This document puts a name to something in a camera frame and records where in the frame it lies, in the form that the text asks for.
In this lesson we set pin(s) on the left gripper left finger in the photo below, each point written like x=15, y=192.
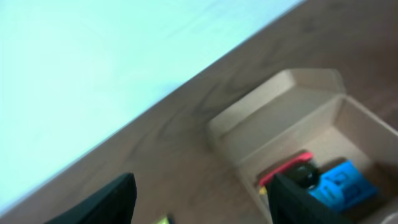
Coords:
x=113, y=204

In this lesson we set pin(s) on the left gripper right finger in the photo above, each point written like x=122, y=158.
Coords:
x=289, y=204

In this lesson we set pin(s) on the black tape dispenser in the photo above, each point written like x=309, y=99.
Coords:
x=305, y=175

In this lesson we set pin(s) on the red stapler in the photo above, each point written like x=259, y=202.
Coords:
x=282, y=166

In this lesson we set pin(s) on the blue plastic case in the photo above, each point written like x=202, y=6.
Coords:
x=343, y=187

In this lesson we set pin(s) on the brown cardboard box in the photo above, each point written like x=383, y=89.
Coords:
x=308, y=110

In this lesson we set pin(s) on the yellow highlighter with dark cap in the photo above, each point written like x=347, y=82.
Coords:
x=167, y=219

